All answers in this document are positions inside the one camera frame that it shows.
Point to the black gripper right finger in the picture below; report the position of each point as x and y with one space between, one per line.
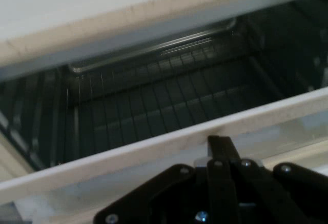
282 198

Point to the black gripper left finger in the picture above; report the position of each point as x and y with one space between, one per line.
179 198

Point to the metal baking tray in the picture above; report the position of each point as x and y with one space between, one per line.
153 48

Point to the cream toaster oven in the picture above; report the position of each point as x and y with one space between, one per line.
102 8

